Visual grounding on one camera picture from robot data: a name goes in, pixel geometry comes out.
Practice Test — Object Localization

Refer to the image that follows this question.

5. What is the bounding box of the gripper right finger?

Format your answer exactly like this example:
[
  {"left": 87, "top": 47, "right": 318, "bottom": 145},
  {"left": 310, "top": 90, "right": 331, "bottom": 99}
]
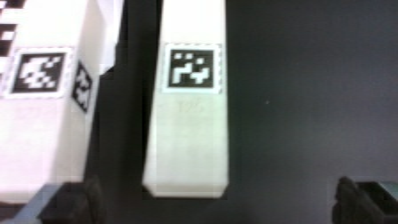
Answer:
[{"left": 336, "top": 177, "right": 398, "bottom": 224}]

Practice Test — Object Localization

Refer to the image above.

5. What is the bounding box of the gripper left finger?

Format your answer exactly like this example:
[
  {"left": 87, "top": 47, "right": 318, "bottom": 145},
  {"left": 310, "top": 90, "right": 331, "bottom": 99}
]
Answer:
[{"left": 39, "top": 177, "right": 107, "bottom": 224}]

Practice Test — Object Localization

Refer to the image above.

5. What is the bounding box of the white desk leg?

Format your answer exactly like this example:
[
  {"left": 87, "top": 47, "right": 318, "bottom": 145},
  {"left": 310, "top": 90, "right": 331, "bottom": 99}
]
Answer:
[
  {"left": 143, "top": 0, "right": 230, "bottom": 198},
  {"left": 0, "top": 0, "right": 127, "bottom": 203}
]

